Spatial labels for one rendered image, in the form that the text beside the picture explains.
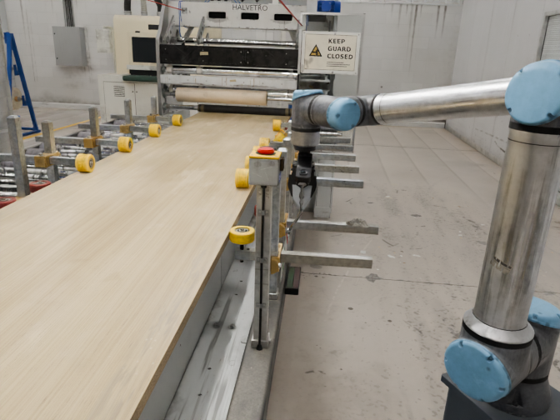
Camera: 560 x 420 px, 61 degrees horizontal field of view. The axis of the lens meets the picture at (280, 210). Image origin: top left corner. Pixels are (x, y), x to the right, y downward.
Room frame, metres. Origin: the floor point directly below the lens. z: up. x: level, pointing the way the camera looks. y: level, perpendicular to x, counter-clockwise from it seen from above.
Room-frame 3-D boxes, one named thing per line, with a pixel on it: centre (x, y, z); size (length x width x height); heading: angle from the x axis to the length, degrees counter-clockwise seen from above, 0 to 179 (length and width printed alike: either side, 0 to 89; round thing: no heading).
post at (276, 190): (1.35, 0.02, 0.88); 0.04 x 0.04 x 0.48; 86
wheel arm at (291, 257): (1.39, -0.08, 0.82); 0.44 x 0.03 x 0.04; 86
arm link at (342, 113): (1.39, -0.15, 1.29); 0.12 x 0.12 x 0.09; 41
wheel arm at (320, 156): (2.39, -0.12, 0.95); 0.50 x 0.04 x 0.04; 86
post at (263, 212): (1.09, 0.04, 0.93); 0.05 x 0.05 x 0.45; 86
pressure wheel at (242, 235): (1.40, 0.12, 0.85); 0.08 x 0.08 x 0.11
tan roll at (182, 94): (4.24, 0.35, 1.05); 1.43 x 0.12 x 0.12; 86
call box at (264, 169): (1.09, 0.04, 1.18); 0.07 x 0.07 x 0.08; 86
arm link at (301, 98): (1.46, -0.07, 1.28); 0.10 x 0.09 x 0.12; 41
